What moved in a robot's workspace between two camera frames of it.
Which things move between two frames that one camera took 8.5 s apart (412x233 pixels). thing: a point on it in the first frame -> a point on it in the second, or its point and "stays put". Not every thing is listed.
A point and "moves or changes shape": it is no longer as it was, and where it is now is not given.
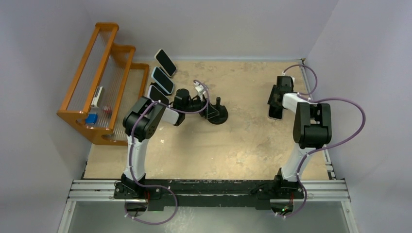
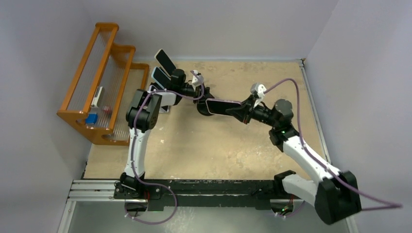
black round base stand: (223, 113) moves or changes shape
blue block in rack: (92, 119) stays put
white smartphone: (165, 62) stays put
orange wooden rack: (108, 86) stays put
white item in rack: (96, 96) stays put
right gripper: (271, 99) -> (243, 111)
